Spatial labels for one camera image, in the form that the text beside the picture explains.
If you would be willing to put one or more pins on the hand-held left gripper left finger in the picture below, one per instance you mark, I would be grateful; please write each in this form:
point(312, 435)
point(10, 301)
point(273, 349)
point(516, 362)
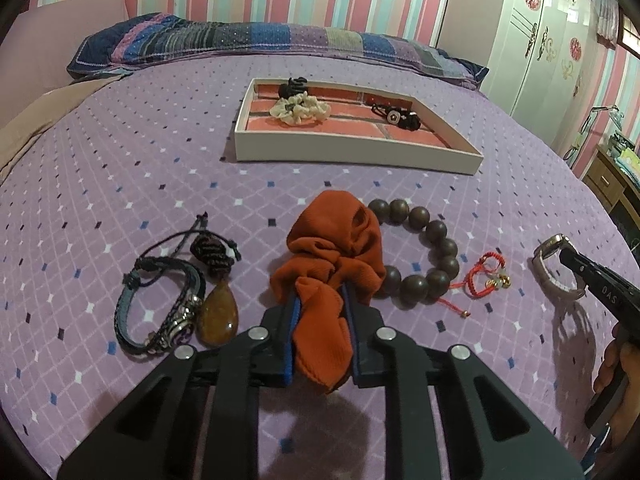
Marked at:
point(289, 347)

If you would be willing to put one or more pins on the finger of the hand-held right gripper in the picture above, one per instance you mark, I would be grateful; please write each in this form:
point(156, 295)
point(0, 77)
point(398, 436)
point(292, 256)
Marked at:
point(600, 290)

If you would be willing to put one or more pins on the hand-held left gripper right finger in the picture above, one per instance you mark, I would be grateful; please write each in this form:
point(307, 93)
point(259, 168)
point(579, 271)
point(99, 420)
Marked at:
point(357, 355)

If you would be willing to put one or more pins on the orange scrunchie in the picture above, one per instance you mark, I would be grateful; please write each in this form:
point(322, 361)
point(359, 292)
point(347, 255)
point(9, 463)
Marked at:
point(320, 340)

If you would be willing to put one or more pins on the white wristwatch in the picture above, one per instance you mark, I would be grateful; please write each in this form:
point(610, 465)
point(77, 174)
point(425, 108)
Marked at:
point(542, 255)

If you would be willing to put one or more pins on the white tray with brick lining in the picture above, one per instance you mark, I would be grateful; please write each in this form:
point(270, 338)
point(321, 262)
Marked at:
point(350, 153)

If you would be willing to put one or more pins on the cream scrunchie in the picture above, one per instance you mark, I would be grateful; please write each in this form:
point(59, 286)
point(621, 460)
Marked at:
point(300, 110)

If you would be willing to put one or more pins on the black scrunchie with silver charm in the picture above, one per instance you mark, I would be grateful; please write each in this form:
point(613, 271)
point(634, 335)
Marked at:
point(410, 121)

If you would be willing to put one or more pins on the person's right hand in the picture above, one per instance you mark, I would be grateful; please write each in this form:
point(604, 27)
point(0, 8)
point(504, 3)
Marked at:
point(606, 367)

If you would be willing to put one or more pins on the wooden desk with drawers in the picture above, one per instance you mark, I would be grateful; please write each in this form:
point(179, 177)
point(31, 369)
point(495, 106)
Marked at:
point(602, 180)

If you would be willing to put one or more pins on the desk lamp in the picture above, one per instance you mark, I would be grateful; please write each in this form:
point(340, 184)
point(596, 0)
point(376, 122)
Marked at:
point(597, 109)

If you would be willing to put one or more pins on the purple patterned bedspread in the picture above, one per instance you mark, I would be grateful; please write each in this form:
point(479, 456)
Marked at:
point(150, 170)

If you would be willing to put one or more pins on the white wardrobe with decals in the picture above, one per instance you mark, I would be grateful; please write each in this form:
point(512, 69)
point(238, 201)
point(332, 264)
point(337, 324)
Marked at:
point(525, 50)

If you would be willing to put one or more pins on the window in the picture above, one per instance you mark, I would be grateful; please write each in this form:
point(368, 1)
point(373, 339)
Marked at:
point(631, 35)

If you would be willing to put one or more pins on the window curtain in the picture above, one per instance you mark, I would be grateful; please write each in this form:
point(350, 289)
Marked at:
point(606, 17)

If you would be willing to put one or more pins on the striped patchwork pillow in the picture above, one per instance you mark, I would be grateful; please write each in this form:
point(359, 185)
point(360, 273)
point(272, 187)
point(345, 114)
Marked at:
point(250, 40)

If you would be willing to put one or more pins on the beige blanket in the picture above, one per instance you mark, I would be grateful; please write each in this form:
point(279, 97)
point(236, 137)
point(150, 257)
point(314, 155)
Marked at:
point(40, 115)

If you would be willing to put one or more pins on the pink headboard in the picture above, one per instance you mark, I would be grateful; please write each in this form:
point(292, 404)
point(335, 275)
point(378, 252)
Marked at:
point(60, 25)

